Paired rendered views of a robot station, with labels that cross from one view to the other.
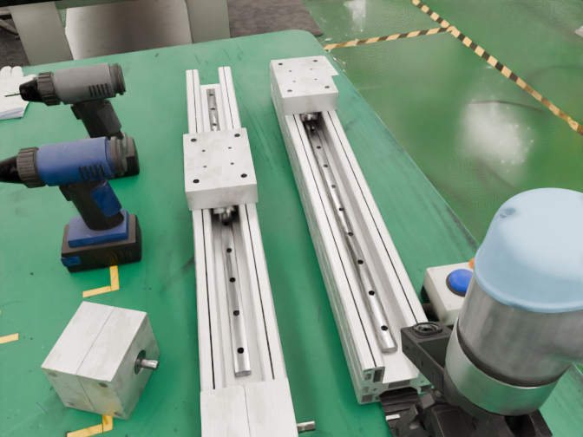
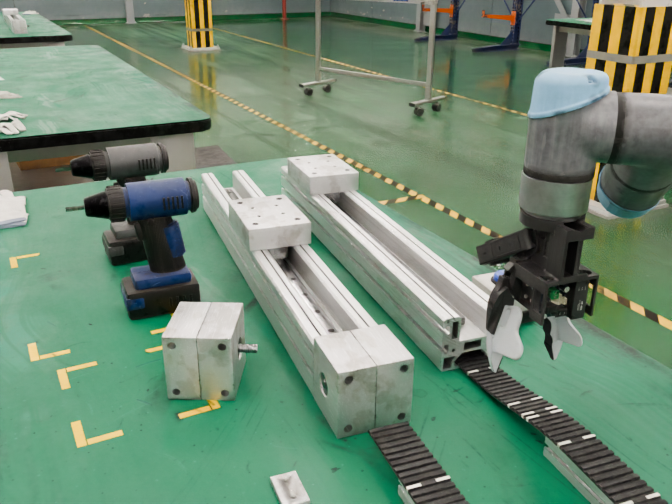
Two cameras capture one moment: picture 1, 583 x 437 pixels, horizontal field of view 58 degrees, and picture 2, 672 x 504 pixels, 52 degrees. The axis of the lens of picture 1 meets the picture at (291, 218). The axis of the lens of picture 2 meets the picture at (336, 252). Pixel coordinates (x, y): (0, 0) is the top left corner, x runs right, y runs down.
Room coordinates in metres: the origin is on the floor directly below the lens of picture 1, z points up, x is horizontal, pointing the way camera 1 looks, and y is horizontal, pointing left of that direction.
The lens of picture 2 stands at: (-0.46, 0.24, 1.32)
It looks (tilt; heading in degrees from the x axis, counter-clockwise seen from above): 23 degrees down; 348
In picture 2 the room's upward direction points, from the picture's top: straight up
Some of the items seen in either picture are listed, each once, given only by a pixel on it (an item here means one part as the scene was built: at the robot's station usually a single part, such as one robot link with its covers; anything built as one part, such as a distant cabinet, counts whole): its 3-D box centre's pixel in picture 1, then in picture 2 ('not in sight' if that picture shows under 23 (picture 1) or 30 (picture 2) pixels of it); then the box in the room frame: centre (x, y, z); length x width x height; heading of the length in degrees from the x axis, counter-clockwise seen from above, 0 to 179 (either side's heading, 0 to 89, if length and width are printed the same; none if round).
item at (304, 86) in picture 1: (303, 89); (321, 179); (0.98, -0.03, 0.87); 0.16 x 0.11 x 0.07; 9
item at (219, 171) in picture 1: (219, 172); (268, 228); (0.70, 0.12, 0.87); 0.16 x 0.11 x 0.07; 9
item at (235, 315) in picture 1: (223, 195); (269, 253); (0.70, 0.12, 0.82); 0.80 x 0.10 x 0.09; 9
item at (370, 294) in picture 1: (329, 182); (365, 240); (0.73, -0.07, 0.82); 0.80 x 0.10 x 0.09; 9
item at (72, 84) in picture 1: (78, 125); (117, 204); (0.83, 0.39, 0.89); 0.20 x 0.08 x 0.22; 105
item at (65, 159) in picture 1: (68, 206); (138, 248); (0.60, 0.34, 0.89); 0.20 x 0.08 x 0.22; 101
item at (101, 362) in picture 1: (114, 361); (215, 349); (0.37, 0.23, 0.83); 0.11 x 0.10 x 0.10; 77
